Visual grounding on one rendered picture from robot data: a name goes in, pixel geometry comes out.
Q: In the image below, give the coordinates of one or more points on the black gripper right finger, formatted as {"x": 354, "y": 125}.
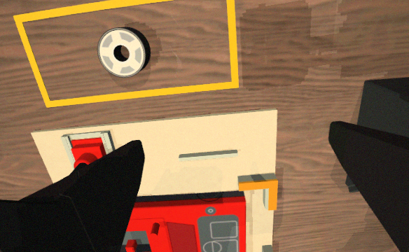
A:
{"x": 378, "y": 164}

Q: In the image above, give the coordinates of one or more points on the beige flat slab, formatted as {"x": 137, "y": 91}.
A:
{"x": 190, "y": 154}

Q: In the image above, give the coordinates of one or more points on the black toy wheel with cream hub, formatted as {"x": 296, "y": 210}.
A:
{"x": 111, "y": 58}

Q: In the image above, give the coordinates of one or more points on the yellow rectangular outline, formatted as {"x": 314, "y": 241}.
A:
{"x": 123, "y": 95}

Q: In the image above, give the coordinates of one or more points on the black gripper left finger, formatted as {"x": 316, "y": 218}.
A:
{"x": 87, "y": 211}

